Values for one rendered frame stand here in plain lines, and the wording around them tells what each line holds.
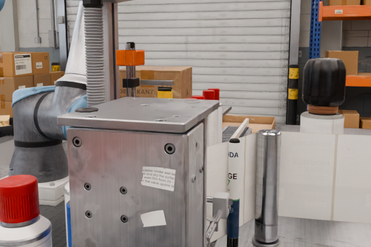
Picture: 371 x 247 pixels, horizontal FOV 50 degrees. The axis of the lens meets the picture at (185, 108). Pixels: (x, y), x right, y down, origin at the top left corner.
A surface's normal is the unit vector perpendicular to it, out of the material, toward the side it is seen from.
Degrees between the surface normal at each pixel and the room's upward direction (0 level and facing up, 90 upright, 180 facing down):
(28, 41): 90
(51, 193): 90
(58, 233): 0
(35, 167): 70
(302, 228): 0
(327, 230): 0
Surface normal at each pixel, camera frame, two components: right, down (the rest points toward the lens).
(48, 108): -0.47, -0.36
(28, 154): -0.07, -0.20
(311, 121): -0.70, 0.15
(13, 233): 0.11, -0.64
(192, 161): 0.96, 0.04
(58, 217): 0.00, -0.99
